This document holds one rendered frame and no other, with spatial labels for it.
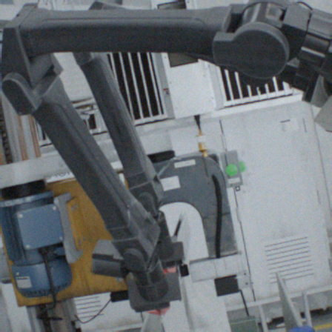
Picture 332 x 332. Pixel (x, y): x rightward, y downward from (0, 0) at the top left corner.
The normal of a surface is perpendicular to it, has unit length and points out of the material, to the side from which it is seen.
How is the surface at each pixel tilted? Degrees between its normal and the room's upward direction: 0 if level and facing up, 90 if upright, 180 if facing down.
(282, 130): 90
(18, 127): 90
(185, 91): 90
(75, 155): 123
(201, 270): 90
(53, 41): 128
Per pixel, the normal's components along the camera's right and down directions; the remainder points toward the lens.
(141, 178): -0.13, 0.28
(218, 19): -0.15, -0.76
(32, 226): 0.36, -0.03
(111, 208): -0.26, 0.61
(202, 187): -0.06, 0.07
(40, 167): 0.56, -0.07
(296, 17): 0.18, -0.68
